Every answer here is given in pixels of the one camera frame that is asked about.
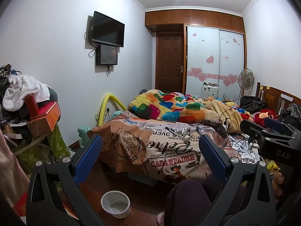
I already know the white bandage roll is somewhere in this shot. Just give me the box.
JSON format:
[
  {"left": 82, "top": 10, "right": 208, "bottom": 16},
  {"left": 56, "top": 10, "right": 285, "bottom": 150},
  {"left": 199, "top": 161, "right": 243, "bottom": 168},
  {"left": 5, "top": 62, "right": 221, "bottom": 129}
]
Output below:
[{"left": 183, "top": 134, "right": 191, "bottom": 142}]

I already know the white trash bin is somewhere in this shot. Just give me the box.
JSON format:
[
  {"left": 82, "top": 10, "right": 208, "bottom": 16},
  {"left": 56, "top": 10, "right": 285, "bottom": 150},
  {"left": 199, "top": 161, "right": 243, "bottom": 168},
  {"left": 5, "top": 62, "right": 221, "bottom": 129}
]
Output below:
[{"left": 100, "top": 190, "right": 131, "bottom": 219}]

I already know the person's right hand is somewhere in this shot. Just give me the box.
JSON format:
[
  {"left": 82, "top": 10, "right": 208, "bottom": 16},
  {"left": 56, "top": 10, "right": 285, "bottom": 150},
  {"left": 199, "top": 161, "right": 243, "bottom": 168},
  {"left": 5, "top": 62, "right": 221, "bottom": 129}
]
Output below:
[{"left": 272, "top": 170, "right": 285, "bottom": 197}]

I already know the red plush toy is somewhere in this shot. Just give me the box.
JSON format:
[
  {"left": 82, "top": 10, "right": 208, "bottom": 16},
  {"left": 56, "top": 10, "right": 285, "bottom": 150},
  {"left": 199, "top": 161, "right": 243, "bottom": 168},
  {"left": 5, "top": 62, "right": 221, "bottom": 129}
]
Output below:
[{"left": 252, "top": 109, "right": 278, "bottom": 127}]

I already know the wooden headboard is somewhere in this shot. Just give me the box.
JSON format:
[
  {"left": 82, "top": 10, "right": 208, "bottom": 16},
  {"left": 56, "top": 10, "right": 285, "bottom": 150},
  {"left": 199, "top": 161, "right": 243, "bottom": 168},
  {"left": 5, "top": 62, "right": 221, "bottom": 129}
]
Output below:
[{"left": 256, "top": 82, "right": 301, "bottom": 114}]

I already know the colourful patchwork blanket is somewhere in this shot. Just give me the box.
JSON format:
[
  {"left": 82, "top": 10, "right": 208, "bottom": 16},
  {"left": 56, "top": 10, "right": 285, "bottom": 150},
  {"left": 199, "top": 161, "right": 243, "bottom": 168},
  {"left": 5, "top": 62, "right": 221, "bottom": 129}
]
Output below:
[{"left": 128, "top": 89, "right": 253, "bottom": 134}]

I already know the standing electric fan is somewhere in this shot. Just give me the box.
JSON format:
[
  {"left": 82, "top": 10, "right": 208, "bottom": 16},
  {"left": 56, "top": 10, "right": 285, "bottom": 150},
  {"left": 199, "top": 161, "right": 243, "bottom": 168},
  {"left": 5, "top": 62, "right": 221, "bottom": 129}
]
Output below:
[{"left": 238, "top": 68, "right": 255, "bottom": 97}]

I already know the green leaf pattern bag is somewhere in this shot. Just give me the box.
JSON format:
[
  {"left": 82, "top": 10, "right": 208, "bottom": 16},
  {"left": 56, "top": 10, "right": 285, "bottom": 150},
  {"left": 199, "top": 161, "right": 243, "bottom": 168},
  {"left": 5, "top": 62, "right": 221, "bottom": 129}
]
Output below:
[{"left": 13, "top": 124, "right": 70, "bottom": 175}]

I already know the white small cabinet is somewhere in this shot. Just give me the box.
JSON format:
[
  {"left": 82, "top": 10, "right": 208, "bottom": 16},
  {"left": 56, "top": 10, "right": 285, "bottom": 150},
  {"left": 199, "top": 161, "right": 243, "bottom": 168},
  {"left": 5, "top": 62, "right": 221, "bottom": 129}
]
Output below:
[{"left": 201, "top": 82, "right": 219, "bottom": 99}]

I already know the dark trousers knee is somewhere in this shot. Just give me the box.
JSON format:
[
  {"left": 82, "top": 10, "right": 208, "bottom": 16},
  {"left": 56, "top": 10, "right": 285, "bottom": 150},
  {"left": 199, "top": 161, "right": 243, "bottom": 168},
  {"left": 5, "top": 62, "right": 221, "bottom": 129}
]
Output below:
[{"left": 163, "top": 172, "right": 246, "bottom": 226}]

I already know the white sliding wardrobe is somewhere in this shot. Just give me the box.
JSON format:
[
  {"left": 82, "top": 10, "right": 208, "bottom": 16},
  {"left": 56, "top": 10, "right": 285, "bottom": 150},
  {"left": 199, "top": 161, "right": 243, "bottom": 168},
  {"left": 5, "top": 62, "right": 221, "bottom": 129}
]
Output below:
[{"left": 185, "top": 26, "right": 244, "bottom": 102}]

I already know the orange cardboard box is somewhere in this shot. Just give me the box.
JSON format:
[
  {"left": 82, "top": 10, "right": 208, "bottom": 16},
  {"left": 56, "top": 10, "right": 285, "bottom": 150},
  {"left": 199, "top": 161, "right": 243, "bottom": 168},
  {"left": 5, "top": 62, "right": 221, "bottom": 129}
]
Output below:
[{"left": 27, "top": 102, "right": 61, "bottom": 137}]

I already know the yellow foam tube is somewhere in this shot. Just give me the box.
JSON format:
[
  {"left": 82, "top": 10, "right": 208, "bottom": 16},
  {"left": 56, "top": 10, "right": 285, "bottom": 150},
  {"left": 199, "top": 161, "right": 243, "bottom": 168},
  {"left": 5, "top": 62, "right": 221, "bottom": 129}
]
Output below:
[{"left": 97, "top": 93, "right": 127, "bottom": 127}]

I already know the red small box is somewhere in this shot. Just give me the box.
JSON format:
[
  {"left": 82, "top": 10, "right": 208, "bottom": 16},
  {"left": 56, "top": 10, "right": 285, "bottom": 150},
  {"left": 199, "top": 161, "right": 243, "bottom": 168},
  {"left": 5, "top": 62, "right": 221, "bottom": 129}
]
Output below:
[{"left": 24, "top": 94, "right": 39, "bottom": 118}]

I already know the newspaper print bed sheet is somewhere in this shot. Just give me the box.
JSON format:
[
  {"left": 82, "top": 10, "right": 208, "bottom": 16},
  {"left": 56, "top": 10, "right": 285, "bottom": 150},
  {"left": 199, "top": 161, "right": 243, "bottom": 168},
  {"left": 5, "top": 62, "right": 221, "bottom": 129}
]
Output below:
[{"left": 87, "top": 111, "right": 258, "bottom": 184}]

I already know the brown wooden door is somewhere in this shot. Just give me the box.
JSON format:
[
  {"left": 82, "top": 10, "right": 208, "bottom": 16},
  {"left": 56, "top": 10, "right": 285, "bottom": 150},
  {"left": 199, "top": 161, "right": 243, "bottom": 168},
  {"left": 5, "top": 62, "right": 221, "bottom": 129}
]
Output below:
[{"left": 155, "top": 33, "right": 184, "bottom": 93}]

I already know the white towel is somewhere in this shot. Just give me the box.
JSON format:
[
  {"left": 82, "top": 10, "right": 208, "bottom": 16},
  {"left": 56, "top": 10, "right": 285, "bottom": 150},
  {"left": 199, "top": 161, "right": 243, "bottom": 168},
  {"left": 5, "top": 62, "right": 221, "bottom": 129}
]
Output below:
[{"left": 2, "top": 75, "right": 50, "bottom": 112}]

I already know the black earphone cable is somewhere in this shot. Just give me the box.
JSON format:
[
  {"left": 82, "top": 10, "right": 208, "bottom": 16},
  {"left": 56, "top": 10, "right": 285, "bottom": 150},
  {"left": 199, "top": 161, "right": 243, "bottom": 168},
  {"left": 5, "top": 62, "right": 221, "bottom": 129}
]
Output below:
[{"left": 217, "top": 108, "right": 238, "bottom": 147}]

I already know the small wall monitor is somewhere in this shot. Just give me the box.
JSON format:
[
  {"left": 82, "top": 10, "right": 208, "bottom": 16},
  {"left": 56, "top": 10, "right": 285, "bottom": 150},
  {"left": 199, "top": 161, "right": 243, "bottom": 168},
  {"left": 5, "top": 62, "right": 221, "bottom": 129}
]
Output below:
[{"left": 95, "top": 44, "right": 118, "bottom": 66}]

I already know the large wall television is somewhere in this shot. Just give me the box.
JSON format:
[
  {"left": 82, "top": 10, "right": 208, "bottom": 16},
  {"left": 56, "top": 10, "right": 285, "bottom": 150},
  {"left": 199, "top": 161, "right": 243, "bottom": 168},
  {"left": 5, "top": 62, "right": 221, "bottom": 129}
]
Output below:
[{"left": 91, "top": 11, "right": 125, "bottom": 47}]

